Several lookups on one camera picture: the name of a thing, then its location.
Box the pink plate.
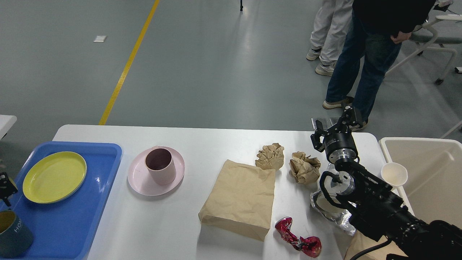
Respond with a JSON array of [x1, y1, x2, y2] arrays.
[[128, 146, 185, 196]]

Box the pink mug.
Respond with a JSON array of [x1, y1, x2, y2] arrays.
[[144, 146, 176, 186]]

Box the white side table corner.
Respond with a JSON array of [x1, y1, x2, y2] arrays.
[[0, 114, 17, 139]]

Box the white office chair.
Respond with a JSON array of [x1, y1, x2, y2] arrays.
[[385, 0, 461, 85]]

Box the white paper cup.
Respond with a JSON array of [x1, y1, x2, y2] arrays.
[[380, 162, 409, 187]]

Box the person in blue jeans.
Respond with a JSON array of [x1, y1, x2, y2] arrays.
[[322, 0, 435, 131]]

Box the yellow plate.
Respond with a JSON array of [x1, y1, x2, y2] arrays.
[[22, 151, 87, 204]]

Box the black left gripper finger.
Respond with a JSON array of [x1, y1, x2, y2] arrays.
[[0, 172, 18, 207]]

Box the white paper scrap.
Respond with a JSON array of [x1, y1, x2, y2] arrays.
[[93, 35, 107, 43]]

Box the aluminium foil tray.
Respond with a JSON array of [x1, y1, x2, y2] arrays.
[[310, 163, 356, 236]]

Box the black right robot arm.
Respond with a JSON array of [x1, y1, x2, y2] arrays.
[[310, 106, 462, 260]]

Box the crumpled brown paper ball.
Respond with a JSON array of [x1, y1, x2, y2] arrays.
[[255, 143, 284, 171], [290, 151, 321, 185]]

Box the beige plastic bin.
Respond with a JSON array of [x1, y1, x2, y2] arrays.
[[379, 138, 462, 227]]

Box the teal mug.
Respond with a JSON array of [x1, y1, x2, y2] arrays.
[[0, 210, 34, 258]]

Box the flat brown paper bag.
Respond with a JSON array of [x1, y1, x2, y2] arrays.
[[198, 160, 276, 241]]

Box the crumpled red foil wrapper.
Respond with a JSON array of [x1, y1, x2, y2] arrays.
[[274, 217, 322, 258]]

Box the metal floor plates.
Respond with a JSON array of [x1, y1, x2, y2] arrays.
[[311, 117, 339, 130]]

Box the brown paper bag corner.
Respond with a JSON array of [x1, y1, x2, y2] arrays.
[[344, 231, 406, 260]]

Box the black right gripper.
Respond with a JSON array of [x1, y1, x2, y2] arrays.
[[310, 106, 363, 163]]

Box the person in white trousers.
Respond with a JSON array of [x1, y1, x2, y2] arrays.
[[306, 0, 353, 76]]

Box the blue plastic tray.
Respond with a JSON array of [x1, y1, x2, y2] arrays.
[[9, 141, 122, 260]]

